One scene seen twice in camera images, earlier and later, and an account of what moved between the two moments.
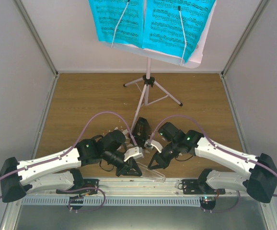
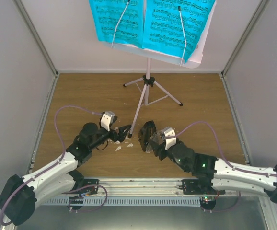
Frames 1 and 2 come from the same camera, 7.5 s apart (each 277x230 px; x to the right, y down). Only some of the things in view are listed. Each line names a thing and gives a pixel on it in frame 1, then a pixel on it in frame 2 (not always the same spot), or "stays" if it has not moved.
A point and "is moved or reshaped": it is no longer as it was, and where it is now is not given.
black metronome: x=141 y=132 is moved or reshaped
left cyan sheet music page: x=130 y=29 stays
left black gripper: x=126 y=169 to x=121 y=136
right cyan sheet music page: x=162 y=27 stays
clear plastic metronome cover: x=149 y=174 to x=157 y=136
